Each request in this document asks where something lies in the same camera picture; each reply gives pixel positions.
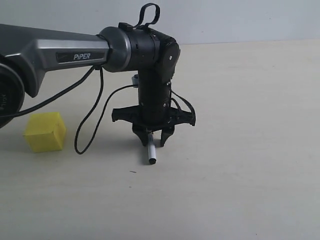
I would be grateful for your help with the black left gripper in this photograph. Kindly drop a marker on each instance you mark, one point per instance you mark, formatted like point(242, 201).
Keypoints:
point(154, 111)

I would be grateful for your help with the black and white marker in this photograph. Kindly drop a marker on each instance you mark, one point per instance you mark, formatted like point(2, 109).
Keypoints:
point(151, 149)

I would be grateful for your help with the yellow cube block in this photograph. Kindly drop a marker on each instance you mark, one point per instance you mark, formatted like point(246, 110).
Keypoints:
point(45, 132)

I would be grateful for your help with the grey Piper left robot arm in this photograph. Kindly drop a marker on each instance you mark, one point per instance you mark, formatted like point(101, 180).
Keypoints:
point(27, 53)

